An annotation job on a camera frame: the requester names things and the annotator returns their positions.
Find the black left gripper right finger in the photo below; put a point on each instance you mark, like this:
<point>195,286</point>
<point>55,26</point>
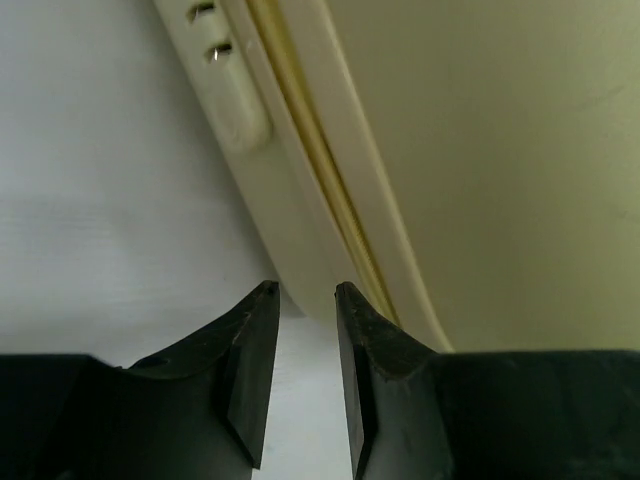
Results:
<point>413,413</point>

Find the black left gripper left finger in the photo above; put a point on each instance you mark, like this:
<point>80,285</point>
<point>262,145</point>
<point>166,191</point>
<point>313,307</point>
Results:
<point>196,409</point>

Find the yellow hard-shell suitcase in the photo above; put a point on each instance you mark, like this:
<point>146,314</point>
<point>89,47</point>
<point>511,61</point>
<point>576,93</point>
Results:
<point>472,166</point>

